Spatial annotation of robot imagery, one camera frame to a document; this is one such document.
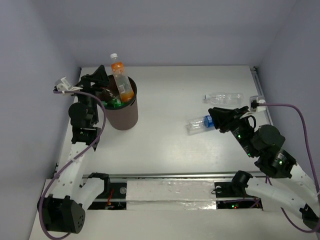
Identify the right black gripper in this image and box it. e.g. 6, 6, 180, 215
206, 104, 257, 157

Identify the clear unlabelled plastic bottle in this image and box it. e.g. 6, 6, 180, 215
203, 92, 244, 108

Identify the orange drink bottle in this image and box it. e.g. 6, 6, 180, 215
110, 53, 135, 103

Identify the blue label clear bottle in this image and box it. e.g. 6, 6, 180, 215
185, 115, 216, 135

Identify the green plastic bottle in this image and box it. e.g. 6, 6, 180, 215
102, 98, 124, 108

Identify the red label water bottle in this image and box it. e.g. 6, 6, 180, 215
97, 87, 119, 102

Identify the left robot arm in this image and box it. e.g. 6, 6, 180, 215
37, 65, 111, 240

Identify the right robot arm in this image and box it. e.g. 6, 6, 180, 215
208, 106, 320, 233

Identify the brown cylindrical bin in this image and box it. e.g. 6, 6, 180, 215
104, 74, 139, 131

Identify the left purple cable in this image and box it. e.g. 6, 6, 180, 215
37, 91, 107, 240

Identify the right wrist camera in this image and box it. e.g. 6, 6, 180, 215
242, 95, 266, 118

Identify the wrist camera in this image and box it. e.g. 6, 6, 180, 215
53, 77, 82, 95
242, 95, 266, 118

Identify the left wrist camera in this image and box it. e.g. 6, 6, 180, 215
53, 77, 82, 95

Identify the metal base rail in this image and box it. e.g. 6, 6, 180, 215
89, 177, 263, 211

